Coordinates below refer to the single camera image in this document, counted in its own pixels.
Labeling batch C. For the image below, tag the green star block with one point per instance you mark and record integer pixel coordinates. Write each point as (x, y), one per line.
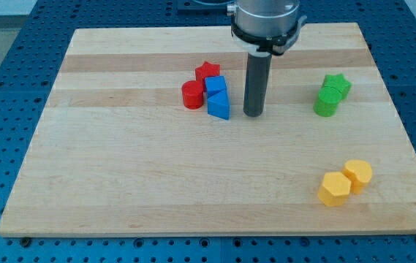
(338, 82)

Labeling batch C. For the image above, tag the red star block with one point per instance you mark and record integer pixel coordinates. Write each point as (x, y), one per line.
(207, 69)

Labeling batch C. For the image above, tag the blue cube block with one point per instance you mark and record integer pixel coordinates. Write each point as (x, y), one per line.
(215, 85)

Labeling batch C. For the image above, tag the light wooden board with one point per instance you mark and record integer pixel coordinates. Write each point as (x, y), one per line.
(117, 154)

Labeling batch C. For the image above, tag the yellow hexagon block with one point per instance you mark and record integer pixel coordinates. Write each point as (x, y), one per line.
(334, 189)

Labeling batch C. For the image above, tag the blue triangle block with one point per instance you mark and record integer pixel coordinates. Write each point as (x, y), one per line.
(219, 105)

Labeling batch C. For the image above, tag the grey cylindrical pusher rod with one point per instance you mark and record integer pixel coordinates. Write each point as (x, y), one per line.
(257, 74)

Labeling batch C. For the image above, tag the yellow heart block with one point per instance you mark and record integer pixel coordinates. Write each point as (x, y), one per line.
(359, 172)

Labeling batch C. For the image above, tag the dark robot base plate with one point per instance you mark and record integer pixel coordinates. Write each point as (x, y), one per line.
(203, 6)

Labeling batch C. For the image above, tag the green cylinder block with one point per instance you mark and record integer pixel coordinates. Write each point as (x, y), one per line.
(327, 102)

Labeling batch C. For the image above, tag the red cylinder block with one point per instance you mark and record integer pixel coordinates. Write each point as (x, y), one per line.
(192, 94)

